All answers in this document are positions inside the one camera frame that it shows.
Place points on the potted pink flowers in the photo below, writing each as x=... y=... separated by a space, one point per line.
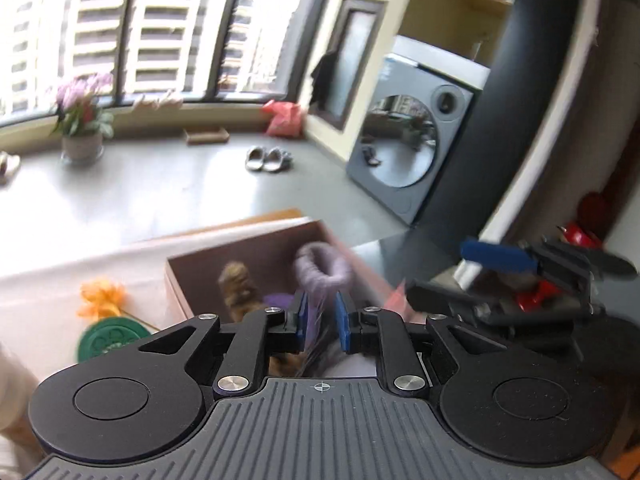
x=80 y=110

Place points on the beige slippers pair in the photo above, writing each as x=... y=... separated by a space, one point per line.
x=157 y=101

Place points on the orange artificial flower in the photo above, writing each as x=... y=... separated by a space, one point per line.
x=102 y=300

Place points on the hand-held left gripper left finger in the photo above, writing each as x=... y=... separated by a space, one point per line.
x=300 y=322

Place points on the wooden tray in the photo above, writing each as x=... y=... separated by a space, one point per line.
x=206 y=136

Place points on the dark hanging cloth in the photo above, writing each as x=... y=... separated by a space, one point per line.
x=325 y=80

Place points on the purple pink sponge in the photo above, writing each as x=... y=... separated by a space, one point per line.
x=277 y=301

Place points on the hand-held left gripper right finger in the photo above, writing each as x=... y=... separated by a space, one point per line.
x=342 y=322

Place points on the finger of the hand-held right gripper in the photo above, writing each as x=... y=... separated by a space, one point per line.
x=440 y=295
x=495 y=255

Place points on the red ornament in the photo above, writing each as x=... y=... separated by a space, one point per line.
x=582 y=235

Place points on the pink cardboard box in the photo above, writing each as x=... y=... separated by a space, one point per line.
x=200 y=280

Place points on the grey washing machine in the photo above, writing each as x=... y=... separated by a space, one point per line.
x=405 y=140

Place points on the red plastic bag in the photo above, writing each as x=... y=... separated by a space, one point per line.
x=284 y=119

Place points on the dark framed door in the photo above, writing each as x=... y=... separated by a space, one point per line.
x=350 y=60

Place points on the green lid jar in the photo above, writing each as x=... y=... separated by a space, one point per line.
x=107 y=342

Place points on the black window frame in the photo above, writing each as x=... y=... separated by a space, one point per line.
x=227 y=35

